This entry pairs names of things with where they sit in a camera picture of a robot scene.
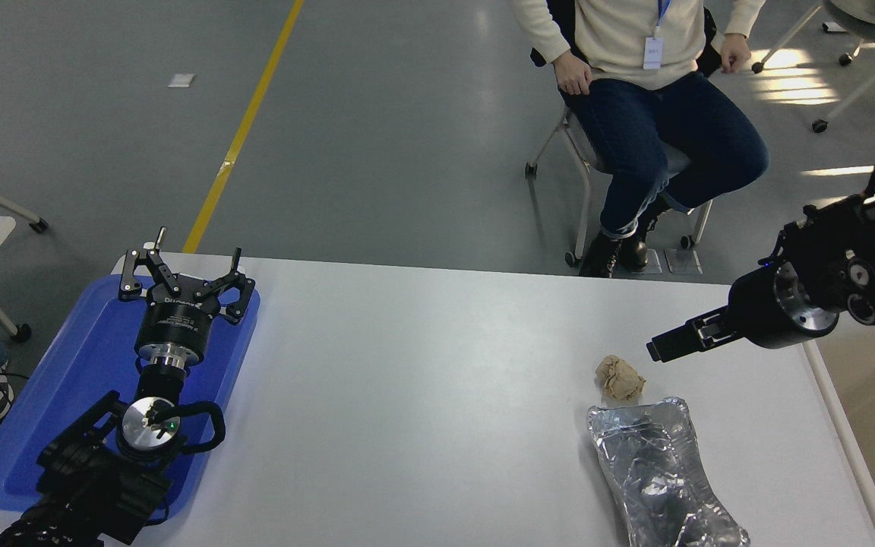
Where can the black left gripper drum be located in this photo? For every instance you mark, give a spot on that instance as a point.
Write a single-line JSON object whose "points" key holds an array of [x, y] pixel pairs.
{"points": [[175, 323]]}

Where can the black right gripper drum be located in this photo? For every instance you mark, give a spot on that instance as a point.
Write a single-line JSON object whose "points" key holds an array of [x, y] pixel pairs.
{"points": [[756, 311]]}

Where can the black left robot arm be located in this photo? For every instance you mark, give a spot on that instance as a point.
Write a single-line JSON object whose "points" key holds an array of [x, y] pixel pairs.
{"points": [[88, 486]]}

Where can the person's left hand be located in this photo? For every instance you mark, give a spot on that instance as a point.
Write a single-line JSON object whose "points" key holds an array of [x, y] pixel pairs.
{"points": [[734, 53]]}

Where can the person's right hand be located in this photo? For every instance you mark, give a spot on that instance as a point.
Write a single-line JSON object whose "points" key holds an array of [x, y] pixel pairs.
{"points": [[574, 76]]}

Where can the metal floor cover plate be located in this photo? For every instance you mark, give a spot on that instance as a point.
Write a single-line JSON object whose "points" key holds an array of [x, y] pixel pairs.
{"points": [[655, 263], [683, 262]]}

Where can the crumpled tan paper ball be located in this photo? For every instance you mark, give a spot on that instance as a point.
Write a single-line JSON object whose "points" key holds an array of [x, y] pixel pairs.
{"points": [[620, 378]]}

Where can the blue plastic tray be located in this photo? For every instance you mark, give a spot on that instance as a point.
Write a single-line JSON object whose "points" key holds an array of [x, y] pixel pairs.
{"points": [[80, 365]]}

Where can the white paper scrap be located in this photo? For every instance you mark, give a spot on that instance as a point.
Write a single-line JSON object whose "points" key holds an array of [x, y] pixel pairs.
{"points": [[181, 80]]}

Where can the wheeled chair with black backrest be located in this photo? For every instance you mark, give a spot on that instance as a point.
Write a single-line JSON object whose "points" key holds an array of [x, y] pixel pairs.
{"points": [[583, 140]]}

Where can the person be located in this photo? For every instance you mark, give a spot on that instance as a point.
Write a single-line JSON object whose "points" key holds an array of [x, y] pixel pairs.
{"points": [[627, 30]]}

